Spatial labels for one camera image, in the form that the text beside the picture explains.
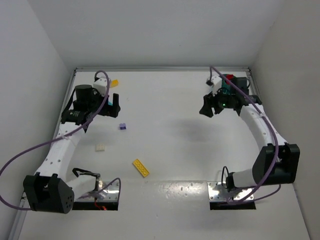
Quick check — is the red lego brick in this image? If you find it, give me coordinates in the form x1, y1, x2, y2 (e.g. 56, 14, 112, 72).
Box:
224, 74, 235, 80

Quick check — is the yellow lego brick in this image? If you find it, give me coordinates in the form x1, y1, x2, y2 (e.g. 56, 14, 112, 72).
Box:
110, 79, 119, 88

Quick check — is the long yellow lego plate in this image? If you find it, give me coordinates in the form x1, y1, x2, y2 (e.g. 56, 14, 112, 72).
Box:
132, 159, 150, 178

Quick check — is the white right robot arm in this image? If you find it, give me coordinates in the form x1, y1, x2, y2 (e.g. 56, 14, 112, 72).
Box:
199, 74, 300, 191

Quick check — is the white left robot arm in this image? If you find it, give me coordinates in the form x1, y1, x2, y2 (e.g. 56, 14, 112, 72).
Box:
23, 84, 121, 214

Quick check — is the teal round divided container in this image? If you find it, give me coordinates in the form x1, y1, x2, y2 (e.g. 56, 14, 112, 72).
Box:
221, 76, 236, 96

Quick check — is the purple lego brick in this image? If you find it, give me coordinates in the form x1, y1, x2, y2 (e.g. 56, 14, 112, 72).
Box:
119, 123, 127, 130

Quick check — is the white lego brick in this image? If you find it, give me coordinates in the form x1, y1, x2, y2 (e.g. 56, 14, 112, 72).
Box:
95, 144, 105, 152

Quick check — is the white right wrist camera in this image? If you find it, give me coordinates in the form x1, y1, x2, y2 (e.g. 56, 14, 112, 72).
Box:
205, 75, 222, 96

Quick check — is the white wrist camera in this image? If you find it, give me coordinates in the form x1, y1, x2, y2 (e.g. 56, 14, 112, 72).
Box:
205, 75, 222, 96
92, 78, 110, 96

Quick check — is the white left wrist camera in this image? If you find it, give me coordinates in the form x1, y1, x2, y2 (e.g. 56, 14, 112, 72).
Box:
92, 78, 110, 96

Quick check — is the black cable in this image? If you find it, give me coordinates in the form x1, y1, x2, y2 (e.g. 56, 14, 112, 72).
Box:
221, 165, 232, 192

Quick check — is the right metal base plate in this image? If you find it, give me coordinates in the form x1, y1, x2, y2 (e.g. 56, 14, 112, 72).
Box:
207, 181, 254, 203

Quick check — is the metal base plate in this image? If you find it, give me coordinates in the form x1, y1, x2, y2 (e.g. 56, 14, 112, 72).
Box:
76, 178, 121, 203
207, 181, 254, 203

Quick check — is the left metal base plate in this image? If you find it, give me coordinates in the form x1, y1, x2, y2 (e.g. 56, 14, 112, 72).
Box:
76, 178, 121, 203

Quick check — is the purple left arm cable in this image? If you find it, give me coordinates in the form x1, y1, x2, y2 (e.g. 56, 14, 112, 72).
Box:
0, 70, 121, 211

